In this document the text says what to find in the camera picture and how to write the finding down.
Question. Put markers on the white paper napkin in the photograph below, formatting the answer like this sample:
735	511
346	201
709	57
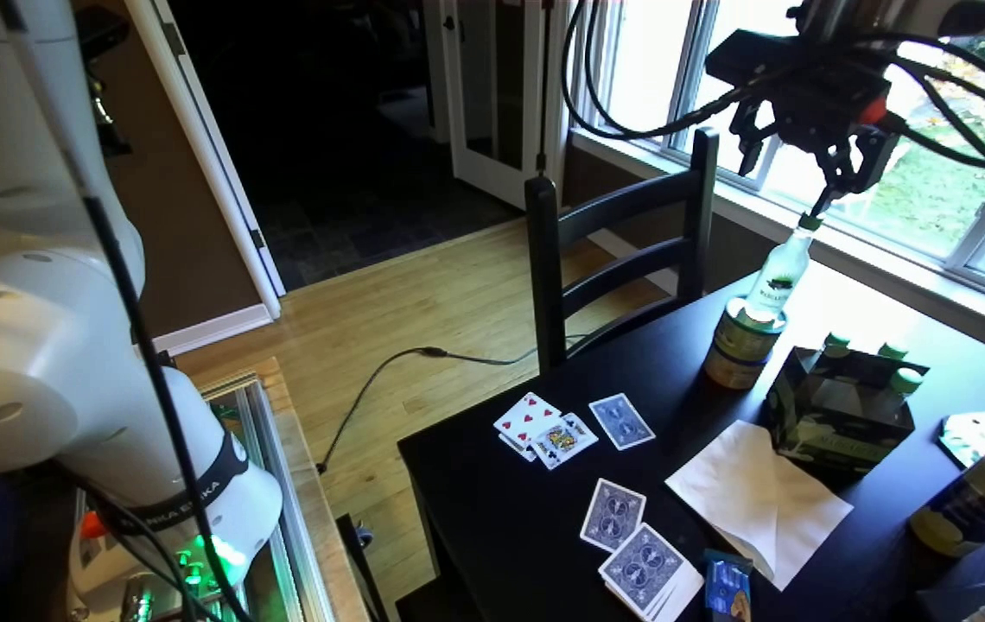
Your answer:
763	502

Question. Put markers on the blue-backed playing card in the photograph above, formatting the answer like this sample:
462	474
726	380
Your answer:
622	422
613	516

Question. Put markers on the clear bottle with green cap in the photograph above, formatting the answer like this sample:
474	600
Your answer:
785	277

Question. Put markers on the robot stand with wooden edge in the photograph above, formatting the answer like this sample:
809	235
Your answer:
305	518

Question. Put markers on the dark green bottle carrier carton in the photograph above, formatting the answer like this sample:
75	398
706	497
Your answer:
832	420

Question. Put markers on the black wooden chair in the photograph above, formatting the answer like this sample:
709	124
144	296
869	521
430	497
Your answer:
544	277

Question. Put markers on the white door frame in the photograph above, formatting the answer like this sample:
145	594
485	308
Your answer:
205	149

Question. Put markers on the blue card box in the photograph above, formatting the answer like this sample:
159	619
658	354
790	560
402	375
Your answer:
726	587

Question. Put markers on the green capped bottle in carton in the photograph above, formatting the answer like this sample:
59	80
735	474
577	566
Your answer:
911	380
839	342
893	351

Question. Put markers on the large white window frame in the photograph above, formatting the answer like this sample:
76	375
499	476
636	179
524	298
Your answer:
684	80

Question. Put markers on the face-up red playing card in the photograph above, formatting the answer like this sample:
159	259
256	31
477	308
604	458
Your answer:
524	417

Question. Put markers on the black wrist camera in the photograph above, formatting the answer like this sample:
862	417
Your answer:
751	57

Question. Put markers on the yellow label can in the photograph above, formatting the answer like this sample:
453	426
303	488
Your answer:
962	511

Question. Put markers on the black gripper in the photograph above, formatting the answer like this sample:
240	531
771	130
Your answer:
841	96

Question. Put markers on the face-up king playing card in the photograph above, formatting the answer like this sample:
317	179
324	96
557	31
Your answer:
563	438

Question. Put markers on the green label can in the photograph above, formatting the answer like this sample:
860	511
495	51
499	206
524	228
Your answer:
739	351

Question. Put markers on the blue-backed card deck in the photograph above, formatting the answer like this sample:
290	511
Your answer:
642	566

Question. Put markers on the white french door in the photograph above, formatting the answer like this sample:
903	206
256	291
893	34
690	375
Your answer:
502	114

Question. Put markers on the black wooden table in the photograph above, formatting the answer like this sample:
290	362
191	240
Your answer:
512	531

